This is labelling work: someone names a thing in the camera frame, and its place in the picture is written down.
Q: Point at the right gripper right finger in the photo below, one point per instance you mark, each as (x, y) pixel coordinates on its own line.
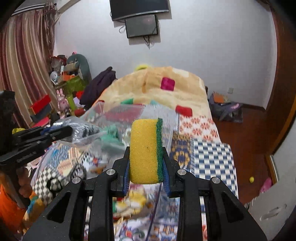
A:
(226, 217)

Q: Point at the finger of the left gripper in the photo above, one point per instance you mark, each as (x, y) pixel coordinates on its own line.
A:
(57, 132)

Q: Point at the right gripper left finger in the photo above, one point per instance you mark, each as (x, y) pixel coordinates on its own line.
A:
(64, 218)

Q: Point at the clear bag with dark item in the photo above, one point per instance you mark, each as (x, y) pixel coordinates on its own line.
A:
(83, 132)

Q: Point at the colourful patterned cloth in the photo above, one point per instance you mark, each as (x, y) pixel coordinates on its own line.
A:
(131, 204)

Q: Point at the clear plastic storage box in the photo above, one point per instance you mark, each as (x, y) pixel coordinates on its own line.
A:
(119, 118)

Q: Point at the green knit gloves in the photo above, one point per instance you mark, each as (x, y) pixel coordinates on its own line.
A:
(111, 138)

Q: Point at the yellow green sponge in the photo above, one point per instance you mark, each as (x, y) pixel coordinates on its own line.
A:
(146, 152)

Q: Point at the red can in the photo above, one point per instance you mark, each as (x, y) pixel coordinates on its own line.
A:
(79, 112)

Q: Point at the pink bunny plush toy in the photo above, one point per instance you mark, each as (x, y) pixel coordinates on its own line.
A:
(62, 101)

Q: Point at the green cylinder bottle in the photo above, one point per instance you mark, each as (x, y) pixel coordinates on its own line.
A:
(71, 102)

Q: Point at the red box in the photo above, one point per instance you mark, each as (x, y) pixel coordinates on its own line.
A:
(39, 105)

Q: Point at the white wardrobe sliding door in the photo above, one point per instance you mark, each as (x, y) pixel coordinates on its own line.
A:
(274, 210)

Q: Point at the green cardboard box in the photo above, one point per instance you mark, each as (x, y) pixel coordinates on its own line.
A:
(74, 84)

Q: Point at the dark purple clothing pile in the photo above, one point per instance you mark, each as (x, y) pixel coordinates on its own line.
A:
(96, 86)

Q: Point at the grey green plush toy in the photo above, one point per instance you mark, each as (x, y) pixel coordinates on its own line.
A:
(84, 71)

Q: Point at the patterned patchwork bedsheet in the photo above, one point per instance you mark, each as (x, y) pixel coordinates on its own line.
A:
(146, 161)

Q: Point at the yellow curved headboard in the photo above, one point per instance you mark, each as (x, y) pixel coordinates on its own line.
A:
(141, 67)

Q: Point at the striped brown curtain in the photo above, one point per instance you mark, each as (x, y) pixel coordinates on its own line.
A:
(27, 44)

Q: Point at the purple backpack on floor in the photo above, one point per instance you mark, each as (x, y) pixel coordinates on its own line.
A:
(224, 109)

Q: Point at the brown wooden door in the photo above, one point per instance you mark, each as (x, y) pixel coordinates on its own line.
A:
(281, 105)

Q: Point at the beige fleece blanket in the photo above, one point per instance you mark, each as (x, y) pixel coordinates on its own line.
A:
(167, 86)

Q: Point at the white wall socket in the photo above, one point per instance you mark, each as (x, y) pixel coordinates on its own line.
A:
(230, 90)

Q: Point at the small wall monitor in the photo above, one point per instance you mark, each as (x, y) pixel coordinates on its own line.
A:
(141, 26)

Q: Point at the large wall television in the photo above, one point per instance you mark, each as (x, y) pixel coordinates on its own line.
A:
(121, 9)

